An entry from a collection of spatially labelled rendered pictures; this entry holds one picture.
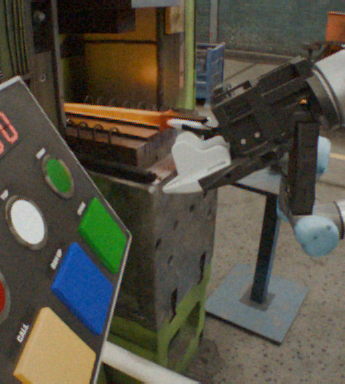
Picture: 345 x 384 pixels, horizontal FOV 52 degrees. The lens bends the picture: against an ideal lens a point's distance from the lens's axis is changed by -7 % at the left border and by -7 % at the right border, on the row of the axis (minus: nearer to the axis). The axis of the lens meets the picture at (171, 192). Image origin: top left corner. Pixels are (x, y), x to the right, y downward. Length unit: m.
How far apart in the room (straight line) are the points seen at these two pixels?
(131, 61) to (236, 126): 0.83
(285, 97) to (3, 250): 0.31
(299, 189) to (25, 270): 0.30
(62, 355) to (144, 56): 0.96
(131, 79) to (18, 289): 0.95
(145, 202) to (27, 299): 0.51
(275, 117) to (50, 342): 0.31
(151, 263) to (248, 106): 0.58
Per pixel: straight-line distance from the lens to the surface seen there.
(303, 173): 0.43
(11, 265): 0.35
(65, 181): 0.46
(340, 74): 0.40
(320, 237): 0.69
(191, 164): 0.42
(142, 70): 1.18
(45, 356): 0.33
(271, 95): 0.40
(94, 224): 0.47
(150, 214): 0.82
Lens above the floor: 1.29
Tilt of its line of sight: 29 degrees down
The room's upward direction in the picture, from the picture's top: straight up
